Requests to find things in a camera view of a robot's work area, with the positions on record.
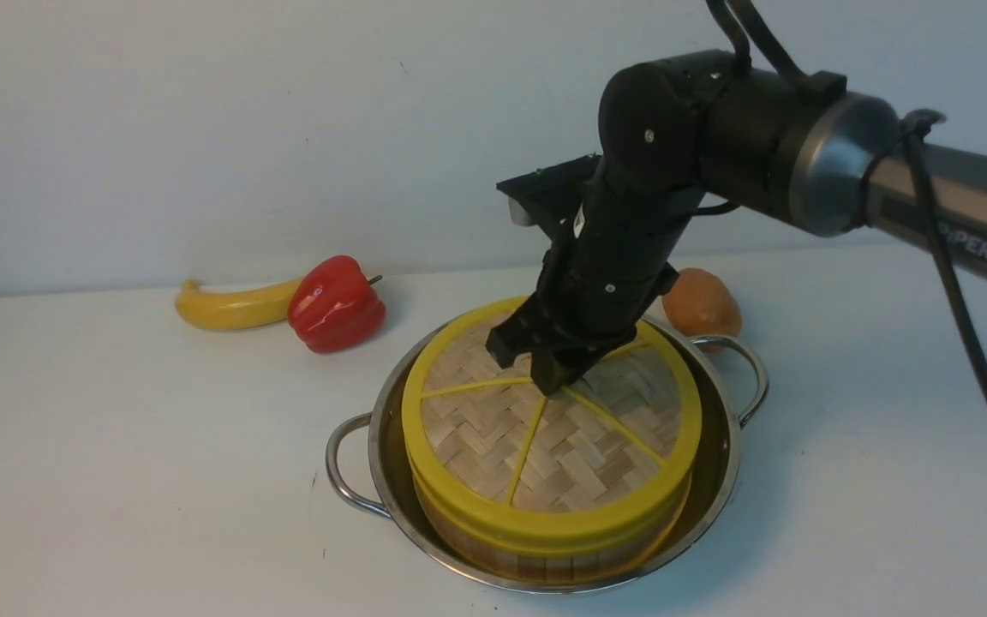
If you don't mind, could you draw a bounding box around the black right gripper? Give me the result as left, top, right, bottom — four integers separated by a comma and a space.
485, 186, 704, 395

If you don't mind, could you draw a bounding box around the yellow rimmed woven steamer lid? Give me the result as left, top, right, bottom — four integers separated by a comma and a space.
400, 298, 703, 557

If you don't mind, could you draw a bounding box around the yellow rimmed bamboo steamer basket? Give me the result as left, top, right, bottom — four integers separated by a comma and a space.
412, 441, 697, 584

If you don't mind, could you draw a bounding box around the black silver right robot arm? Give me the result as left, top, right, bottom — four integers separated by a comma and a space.
486, 51, 987, 393

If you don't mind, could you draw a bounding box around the stainless steel pot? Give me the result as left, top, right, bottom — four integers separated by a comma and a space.
325, 319, 770, 595

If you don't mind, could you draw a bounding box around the brown toy potato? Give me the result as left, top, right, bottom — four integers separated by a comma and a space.
661, 268, 743, 337

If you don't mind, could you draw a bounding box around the red toy bell pepper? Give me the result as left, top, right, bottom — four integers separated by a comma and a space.
287, 256, 386, 355

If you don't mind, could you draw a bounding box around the yellow toy banana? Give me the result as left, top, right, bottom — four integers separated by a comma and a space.
175, 279, 301, 332

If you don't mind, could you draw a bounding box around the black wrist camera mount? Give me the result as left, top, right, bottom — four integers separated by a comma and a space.
496, 153, 602, 241

